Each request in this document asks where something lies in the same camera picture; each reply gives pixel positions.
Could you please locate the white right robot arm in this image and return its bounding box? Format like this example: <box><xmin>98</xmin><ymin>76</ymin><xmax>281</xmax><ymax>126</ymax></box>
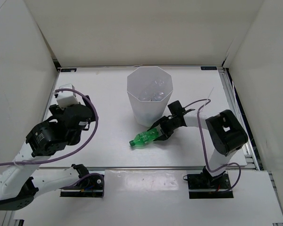
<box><xmin>150</xmin><ymin>109</ymin><xmax>248</xmax><ymax>188</ymax></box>

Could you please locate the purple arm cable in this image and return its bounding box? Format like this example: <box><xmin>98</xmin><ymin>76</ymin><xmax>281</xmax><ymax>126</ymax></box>
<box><xmin>185</xmin><ymin>98</ymin><xmax>242</xmax><ymax>191</ymax></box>
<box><xmin>0</xmin><ymin>89</ymin><xmax>106</xmax><ymax>198</ymax></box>

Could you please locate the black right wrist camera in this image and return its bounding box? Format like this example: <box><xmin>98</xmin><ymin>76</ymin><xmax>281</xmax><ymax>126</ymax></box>
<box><xmin>167</xmin><ymin>100</ymin><xmax>195</xmax><ymax>117</ymax></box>

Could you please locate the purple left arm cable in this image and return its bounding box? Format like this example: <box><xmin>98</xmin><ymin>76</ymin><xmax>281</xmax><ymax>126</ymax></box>
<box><xmin>0</xmin><ymin>89</ymin><xmax>106</xmax><ymax>198</ymax></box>

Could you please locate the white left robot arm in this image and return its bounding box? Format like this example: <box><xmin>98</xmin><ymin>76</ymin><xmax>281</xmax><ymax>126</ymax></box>
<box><xmin>0</xmin><ymin>94</ymin><xmax>105</xmax><ymax>211</ymax></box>

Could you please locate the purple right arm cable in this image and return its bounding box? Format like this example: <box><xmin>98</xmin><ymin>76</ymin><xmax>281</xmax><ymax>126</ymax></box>
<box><xmin>185</xmin><ymin>98</ymin><xmax>242</xmax><ymax>191</ymax></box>

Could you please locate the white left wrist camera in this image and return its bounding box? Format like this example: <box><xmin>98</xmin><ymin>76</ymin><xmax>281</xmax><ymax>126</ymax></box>
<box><xmin>54</xmin><ymin>91</ymin><xmax>80</xmax><ymax>111</ymax></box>

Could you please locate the green plastic bottle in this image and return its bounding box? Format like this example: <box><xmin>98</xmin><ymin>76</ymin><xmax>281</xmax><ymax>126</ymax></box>
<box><xmin>129</xmin><ymin>128</ymin><xmax>159</xmax><ymax>148</ymax></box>

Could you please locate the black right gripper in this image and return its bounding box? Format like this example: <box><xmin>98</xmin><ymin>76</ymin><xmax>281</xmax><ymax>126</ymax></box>
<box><xmin>150</xmin><ymin>116</ymin><xmax>181</xmax><ymax>141</ymax></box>

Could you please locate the white octagonal plastic bin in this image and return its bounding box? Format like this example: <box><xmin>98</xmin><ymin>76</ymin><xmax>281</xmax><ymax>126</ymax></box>
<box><xmin>127</xmin><ymin>66</ymin><xmax>173</xmax><ymax>127</ymax></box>

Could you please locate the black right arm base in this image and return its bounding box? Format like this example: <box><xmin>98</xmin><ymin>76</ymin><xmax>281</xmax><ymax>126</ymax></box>
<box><xmin>183</xmin><ymin>168</ymin><xmax>233</xmax><ymax>199</ymax></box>

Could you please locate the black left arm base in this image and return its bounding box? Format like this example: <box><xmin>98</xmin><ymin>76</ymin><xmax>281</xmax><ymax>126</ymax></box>
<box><xmin>60</xmin><ymin>172</ymin><xmax>105</xmax><ymax>198</ymax></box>

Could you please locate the blue label water bottle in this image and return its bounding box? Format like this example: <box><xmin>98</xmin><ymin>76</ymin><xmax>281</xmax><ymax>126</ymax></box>
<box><xmin>138</xmin><ymin>79</ymin><xmax>166</xmax><ymax>101</ymax></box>

